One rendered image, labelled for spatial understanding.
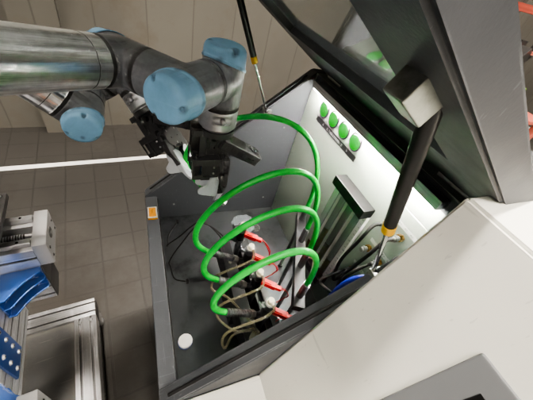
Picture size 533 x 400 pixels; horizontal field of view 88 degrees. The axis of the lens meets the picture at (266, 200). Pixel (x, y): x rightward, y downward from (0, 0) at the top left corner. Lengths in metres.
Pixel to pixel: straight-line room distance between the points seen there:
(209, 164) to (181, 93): 0.22
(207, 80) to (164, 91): 0.07
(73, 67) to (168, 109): 0.12
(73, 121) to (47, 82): 0.26
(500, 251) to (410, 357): 0.18
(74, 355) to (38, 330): 0.21
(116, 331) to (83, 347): 0.28
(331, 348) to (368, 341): 0.08
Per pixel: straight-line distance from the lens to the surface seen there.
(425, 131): 0.28
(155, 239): 0.96
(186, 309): 0.97
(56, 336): 1.70
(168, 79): 0.42
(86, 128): 0.70
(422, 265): 0.42
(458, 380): 0.43
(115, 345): 1.84
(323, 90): 0.89
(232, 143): 0.60
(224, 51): 0.50
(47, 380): 1.64
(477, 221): 0.40
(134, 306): 1.91
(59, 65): 0.44
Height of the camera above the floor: 1.71
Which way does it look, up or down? 42 degrees down
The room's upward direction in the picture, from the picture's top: 18 degrees clockwise
